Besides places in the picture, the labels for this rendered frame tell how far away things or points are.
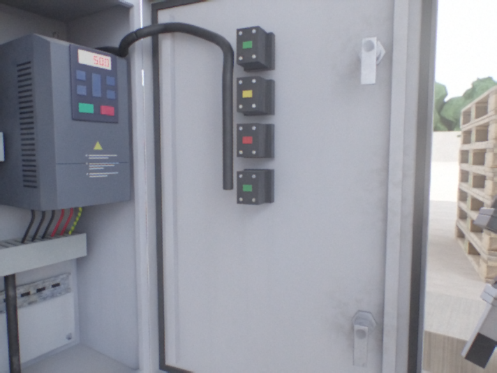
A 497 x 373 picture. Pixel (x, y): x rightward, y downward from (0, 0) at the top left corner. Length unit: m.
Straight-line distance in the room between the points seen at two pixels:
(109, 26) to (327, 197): 0.44
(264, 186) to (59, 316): 0.46
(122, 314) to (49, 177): 0.28
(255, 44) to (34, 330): 0.58
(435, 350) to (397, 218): 1.24
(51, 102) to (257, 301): 0.38
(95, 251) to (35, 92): 0.30
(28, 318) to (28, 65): 0.41
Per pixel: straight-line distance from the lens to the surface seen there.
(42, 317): 0.76
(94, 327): 0.78
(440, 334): 1.65
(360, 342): 0.50
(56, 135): 0.53
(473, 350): 0.61
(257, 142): 0.46
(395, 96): 0.47
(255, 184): 0.46
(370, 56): 0.46
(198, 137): 0.56
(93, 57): 0.57
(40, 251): 0.66
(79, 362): 0.77
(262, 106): 0.48
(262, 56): 0.49
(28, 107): 0.57
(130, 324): 0.69
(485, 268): 2.32
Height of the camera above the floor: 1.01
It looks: 5 degrees down
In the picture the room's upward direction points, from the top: straight up
